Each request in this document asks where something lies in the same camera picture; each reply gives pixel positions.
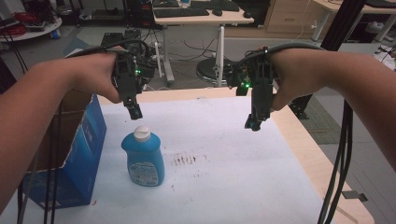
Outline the person's right hand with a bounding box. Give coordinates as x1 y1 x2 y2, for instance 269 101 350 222
268 49 332 113

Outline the light wood desk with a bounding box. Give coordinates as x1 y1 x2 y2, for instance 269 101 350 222
152 0 255 89

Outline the light desk with white legs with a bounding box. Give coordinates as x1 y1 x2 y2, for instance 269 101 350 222
310 0 396 43

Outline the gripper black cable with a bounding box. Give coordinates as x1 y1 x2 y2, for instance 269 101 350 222
239 41 355 224
16 38 151 224

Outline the black box on floor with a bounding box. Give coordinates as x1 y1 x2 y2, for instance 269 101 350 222
100 32 124 49

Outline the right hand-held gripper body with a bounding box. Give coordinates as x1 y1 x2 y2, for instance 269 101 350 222
226 46 276 122

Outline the black metal frame post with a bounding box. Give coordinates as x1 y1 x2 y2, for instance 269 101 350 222
289 0 369 121

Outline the blue bottle with white cap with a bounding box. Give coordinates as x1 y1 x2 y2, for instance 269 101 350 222
120 125 166 188

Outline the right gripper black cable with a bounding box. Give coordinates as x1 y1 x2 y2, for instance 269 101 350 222
239 41 355 224

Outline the red cable bundle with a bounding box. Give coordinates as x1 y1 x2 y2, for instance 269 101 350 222
0 11 41 39

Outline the black round stool base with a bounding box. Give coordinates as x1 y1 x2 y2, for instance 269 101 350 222
195 57 233 86

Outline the person's left hand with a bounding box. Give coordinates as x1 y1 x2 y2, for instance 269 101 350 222
66 46 126 105

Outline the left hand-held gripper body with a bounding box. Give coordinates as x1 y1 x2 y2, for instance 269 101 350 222
111 43 157 107

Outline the grey tape strip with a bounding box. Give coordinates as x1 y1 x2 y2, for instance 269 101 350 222
341 189 369 203

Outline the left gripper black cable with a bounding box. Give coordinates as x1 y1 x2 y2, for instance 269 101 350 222
16 38 151 224

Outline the black keyboard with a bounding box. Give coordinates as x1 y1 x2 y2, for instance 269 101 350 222
190 0 241 13
153 7 210 19

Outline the blue cardboard box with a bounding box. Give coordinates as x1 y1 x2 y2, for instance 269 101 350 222
21 89 107 211

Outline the wooden drawer cabinet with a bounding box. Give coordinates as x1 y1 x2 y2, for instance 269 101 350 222
263 0 316 35

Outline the black computer tower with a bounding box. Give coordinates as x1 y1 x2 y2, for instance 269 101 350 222
123 0 155 31

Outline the round white table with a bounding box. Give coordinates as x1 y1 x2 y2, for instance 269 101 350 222
0 16 64 44

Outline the white table cover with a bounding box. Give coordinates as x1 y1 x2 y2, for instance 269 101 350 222
0 95 337 224

